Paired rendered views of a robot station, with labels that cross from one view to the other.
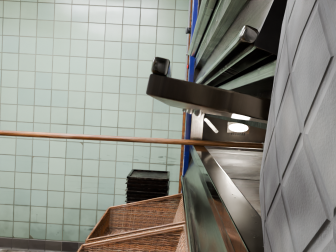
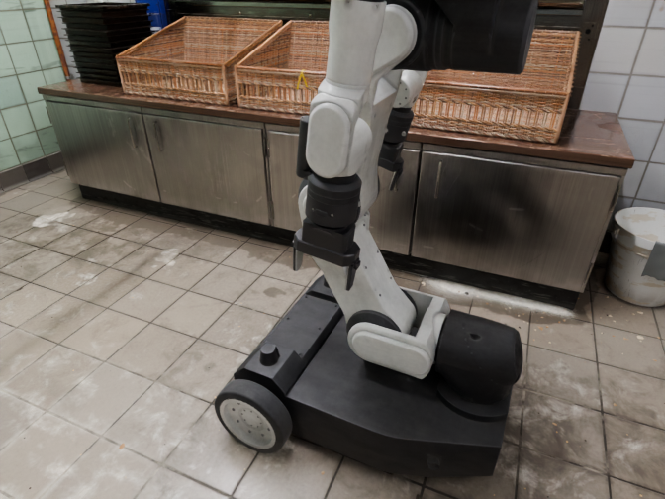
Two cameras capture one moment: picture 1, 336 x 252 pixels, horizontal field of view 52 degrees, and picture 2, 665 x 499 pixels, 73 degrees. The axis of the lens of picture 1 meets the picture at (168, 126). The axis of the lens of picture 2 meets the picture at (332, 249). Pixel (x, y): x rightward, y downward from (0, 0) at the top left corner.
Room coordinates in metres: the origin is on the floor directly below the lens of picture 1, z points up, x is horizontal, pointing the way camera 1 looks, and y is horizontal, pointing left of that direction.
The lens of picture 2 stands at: (0.52, 1.87, 1.02)
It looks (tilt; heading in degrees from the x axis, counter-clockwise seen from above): 31 degrees down; 292
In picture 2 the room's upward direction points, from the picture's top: straight up
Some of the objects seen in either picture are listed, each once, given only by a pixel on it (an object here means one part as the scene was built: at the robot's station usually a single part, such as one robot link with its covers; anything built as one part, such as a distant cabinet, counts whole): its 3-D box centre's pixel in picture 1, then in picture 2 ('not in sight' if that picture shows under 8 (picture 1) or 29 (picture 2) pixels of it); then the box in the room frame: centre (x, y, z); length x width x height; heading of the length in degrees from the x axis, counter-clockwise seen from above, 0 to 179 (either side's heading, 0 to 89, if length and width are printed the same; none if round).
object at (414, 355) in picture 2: not in sight; (400, 327); (0.68, 1.03, 0.28); 0.21 x 0.20 x 0.13; 177
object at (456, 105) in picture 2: not in sight; (483, 76); (0.66, 0.13, 0.72); 0.56 x 0.49 x 0.28; 178
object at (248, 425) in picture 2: not in sight; (252, 416); (0.97, 1.28, 0.10); 0.20 x 0.05 x 0.20; 177
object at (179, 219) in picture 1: (140, 226); (204, 55); (1.86, 0.12, 0.72); 0.56 x 0.49 x 0.28; 178
